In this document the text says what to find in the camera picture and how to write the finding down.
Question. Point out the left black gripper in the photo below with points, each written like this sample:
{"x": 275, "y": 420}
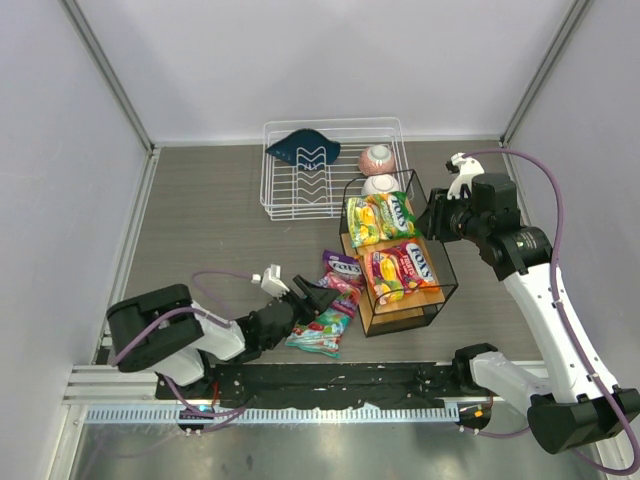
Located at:
{"x": 298, "y": 301}

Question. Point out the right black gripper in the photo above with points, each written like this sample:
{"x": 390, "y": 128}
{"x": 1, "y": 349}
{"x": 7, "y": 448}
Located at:
{"x": 439, "y": 218}

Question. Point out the purple berries candy bag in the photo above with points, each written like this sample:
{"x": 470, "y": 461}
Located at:
{"x": 344, "y": 274}

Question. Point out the green candy bag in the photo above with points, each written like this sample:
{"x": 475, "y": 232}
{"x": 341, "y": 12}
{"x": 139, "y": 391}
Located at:
{"x": 380, "y": 217}

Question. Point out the orange fruits candy bag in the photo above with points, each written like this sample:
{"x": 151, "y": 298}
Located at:
{"x": 398, "y": 271}

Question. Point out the wooden two-tier wire shelf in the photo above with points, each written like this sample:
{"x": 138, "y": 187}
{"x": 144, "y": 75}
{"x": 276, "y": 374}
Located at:
{"x": 417, "y": 310}

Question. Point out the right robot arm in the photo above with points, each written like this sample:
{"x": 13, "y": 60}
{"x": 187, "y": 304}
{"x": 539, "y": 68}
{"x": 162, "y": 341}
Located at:
{"x": 580, "y": 402}

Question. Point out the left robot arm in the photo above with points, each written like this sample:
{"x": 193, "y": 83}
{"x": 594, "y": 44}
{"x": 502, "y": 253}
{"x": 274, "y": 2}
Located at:
{"x": 166, "y": 331}

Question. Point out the teal mint candy bag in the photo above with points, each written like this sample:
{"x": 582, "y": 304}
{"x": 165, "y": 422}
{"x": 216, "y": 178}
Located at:
{"x": 323, "y": 335}

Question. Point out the white bowl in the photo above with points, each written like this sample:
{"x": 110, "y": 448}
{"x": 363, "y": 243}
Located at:
{"x": 378, "y": 184}

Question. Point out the pink patterned bowl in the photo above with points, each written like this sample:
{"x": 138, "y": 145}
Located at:
{"x": 377, "y": 159}

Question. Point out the dark blue leaf plate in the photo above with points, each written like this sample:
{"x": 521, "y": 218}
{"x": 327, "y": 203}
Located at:
{"x": 306, "y": 149}

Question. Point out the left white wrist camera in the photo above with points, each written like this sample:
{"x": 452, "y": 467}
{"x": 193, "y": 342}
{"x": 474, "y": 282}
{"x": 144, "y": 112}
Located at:
{"x": 270, "y": 282}

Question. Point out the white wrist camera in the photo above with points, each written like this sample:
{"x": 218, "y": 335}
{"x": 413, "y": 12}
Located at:
{"x": 464, "y": 169}
{"x": 270, "y": 282}

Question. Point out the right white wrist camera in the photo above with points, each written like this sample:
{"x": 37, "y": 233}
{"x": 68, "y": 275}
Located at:
{"x": 464, "y": 169}

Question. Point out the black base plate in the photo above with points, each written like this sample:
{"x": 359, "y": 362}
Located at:
{"x": 333, "y": 386}

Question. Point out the white slotted cable duct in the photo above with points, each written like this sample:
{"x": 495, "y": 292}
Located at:
{"x": 173, "y": 413}

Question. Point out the white wire dish rack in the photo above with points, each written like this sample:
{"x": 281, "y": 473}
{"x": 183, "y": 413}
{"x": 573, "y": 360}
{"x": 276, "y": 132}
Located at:
{"x": 289, "y": 193}

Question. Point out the aluminium rail frame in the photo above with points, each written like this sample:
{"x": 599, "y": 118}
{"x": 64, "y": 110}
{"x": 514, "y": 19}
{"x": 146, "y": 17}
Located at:
{"x": 260, "y": 110}

